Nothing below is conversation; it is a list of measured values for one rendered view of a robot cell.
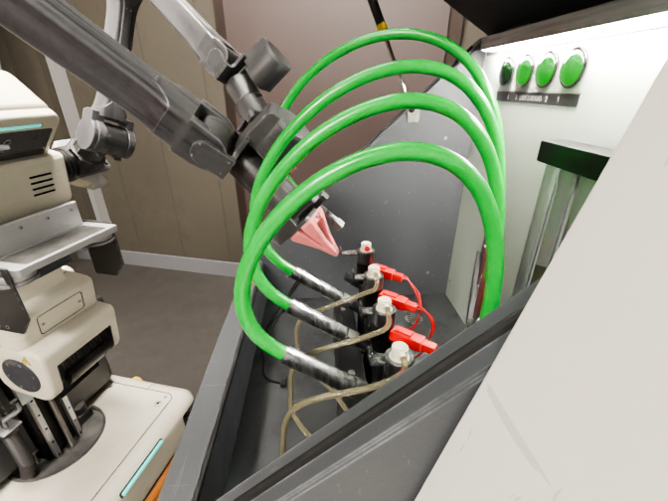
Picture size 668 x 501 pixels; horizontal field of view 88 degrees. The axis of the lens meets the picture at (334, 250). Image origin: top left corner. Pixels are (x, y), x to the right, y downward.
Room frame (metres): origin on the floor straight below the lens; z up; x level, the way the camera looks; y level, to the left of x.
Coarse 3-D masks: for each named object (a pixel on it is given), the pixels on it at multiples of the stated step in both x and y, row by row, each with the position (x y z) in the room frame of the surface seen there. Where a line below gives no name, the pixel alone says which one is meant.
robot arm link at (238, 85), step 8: (240, 72) 0.71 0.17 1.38; (232, 80) 0.70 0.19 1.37; (240, 80) 0.70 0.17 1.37; (248, 80) 0.71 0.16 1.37; (232, 88) 0.70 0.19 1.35; (240, 88) 0.69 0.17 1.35; (248, 88) 0.69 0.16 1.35; (256, 88) 0.70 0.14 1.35; (232, 96) 0.69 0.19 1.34; (240, 96) 0.68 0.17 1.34
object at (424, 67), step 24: (360, 72) 0.41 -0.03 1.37; (384, 72) 0.41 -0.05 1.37; (408, 72) 0.42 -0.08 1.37; (432, 72) 0.42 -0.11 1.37; (456, 72) 0.42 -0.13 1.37; (336, 96) 0.41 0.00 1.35; (480, 96) 0.42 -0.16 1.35; (264, 168) 0.40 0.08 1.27; (504, 168) 0.42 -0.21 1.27; (288, 264) 0.41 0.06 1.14; (480, 264) 0.43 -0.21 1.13; (312, 288) 0.41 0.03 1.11; (336, 288) 0.42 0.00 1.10
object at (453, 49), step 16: (384, 32) 0.57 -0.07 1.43; (400, 32) 0.56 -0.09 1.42; (416, 32) 0.55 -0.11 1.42; (432, 32) 0.55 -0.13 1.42; (336, 48) 0.59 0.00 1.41; (352, 48) 0.58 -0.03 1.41; (448, 48) 0.54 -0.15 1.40; (320, 64) 0.60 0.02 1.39; (464, 64) 0.53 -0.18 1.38; (304, 80) 0.61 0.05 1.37; (480, 80) 0.52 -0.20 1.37; (288, 96) 0.61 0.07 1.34; (496, 112) 0.51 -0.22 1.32; (288, 176) 0.62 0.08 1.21
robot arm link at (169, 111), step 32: (0, 0) 0.42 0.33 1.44; (32, 0) 0.42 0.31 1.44; (64, 0) 0.46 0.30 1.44; (32, 32) 0.43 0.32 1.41; (64, 32) 0.43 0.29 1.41; (96, 32) 0.46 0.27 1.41; (64, 64) 0.44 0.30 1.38; (96, 64) 0.44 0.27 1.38; (128, 64) 0.46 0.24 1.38; (128, 96) 0.45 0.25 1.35; (160, 96) 0.45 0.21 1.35; (192, 96) 0.50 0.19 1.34; (160, 128) 0.46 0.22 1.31; (192, 128) 0.46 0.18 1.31; (224, 128) 0.50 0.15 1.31; (192, 160) 0.47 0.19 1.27
